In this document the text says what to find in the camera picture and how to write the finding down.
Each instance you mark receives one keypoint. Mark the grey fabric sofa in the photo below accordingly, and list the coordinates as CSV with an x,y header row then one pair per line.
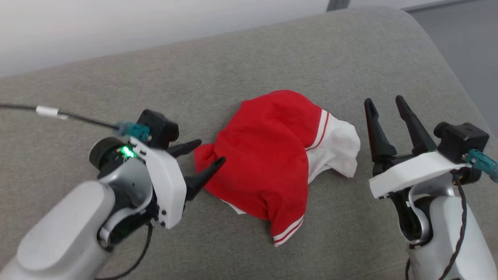
x,y
249,66

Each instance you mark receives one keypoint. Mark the teal left camera connector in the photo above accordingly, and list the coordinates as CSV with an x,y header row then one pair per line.
x,y
134,130

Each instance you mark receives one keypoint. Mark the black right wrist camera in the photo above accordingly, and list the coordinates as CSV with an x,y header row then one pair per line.
x,y
463,140

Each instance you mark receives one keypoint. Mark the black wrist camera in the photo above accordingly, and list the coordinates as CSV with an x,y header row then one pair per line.
x,y
159,126
463,140

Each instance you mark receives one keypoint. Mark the red and white jersey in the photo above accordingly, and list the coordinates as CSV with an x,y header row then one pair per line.
x,y
264,155

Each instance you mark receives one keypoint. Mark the grey metal pole with bracket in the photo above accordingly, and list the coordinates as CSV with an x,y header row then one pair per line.
x,y
337,4

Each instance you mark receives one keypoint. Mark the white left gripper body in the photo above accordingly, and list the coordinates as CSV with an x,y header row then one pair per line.
x,y
169,190

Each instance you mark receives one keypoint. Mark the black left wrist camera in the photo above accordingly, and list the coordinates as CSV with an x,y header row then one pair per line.
x,y
159,126

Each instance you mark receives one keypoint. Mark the teal camera connector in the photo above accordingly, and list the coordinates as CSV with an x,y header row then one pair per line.
x,y
482,162
134,130

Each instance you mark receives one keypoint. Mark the teal right camera connector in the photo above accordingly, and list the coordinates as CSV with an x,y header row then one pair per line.
x,y
482,162

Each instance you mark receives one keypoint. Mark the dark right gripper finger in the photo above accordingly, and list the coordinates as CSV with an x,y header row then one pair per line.
x,y
377,140
418,136

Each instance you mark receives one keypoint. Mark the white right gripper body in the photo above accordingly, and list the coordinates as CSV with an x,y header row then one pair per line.
x,y
412,171

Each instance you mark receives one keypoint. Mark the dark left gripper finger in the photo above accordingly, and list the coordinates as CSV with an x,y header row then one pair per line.
x,y
184,147
198,181

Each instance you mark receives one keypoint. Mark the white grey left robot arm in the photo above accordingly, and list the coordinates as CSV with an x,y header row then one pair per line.
x,y
66,229

